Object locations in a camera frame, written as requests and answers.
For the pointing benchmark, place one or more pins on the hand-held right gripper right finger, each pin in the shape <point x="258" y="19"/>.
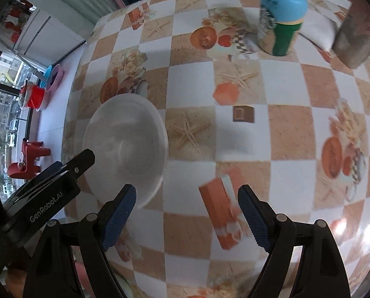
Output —
<point x="255" y="220"/>

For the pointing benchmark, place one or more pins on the red plastic bucket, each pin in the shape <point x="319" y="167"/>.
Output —
<point x="36" y="96"/>

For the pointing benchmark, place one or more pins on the green and blue bottle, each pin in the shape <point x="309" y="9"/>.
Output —
<point x="281" y="15"/>

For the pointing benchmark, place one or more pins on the white cloth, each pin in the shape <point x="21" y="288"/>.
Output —
<point x="318" y="28"/>

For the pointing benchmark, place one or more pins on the checkered printed tablecloth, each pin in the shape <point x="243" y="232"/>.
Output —
<point x="234" y="130"/>

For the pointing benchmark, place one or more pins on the large white foam bowl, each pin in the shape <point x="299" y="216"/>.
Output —
<point x="126" y="152"/>

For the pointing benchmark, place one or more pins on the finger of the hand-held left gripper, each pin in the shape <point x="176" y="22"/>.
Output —
<point x="81" y="161"/>
<point x="48" y="175"/>

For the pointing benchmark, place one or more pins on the white cabinet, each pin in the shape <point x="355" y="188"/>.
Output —
<point x="48" y="34"/>

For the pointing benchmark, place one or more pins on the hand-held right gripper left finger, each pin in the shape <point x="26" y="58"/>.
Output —
<point x="116" y="220"/>

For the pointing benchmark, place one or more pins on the blue plastic basin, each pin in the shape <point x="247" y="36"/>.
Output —
<point x="47" y="74"/>

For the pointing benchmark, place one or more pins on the red plastic stool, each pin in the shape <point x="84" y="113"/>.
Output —
<point x="26" y="158"/>

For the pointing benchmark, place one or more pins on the metal cup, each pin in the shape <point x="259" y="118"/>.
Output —
<point x="355" y="37"/>

